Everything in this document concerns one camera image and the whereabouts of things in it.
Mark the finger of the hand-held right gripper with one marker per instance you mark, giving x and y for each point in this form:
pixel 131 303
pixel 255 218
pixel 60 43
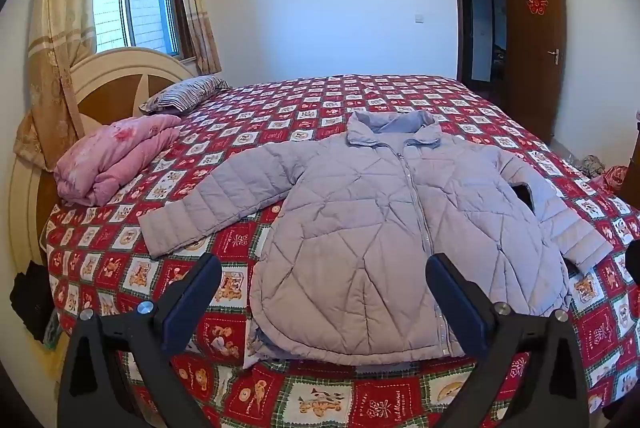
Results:
pixel 634 264

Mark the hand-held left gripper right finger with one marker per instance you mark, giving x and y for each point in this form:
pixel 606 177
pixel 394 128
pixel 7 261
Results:
pixel 457 308

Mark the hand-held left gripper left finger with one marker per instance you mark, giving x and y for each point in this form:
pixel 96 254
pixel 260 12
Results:
pixel 192 303

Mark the quilted puffer jacket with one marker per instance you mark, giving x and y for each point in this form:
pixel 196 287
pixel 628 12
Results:
pixel 350 233

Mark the grey patterned cloth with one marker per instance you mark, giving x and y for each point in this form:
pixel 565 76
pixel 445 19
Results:
pixel 593 166

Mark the green printed cloth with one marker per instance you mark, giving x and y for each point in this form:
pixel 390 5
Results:
pixel 51 333

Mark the dark cloth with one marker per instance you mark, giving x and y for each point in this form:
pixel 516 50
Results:
pixel 30 298

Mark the folded pink floral quilt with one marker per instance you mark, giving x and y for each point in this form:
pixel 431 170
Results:
pixel 115 157

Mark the brown wooden door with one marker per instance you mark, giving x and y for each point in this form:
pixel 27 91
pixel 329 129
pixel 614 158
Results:
pixel 530 82

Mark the striped pillow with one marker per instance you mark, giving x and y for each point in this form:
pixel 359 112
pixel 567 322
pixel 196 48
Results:
pixel 185 92

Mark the red patchwork printed bedspread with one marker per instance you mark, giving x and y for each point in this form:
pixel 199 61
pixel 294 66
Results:
pixel 300 107

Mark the cream and brown headboard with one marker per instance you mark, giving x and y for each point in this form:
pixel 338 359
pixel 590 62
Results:
pixel 125 67

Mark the wide beige floral curtain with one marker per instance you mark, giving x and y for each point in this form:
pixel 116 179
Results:
pixel 60 7

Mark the brown door frame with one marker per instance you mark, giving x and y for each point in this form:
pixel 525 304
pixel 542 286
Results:
pixel 454 7

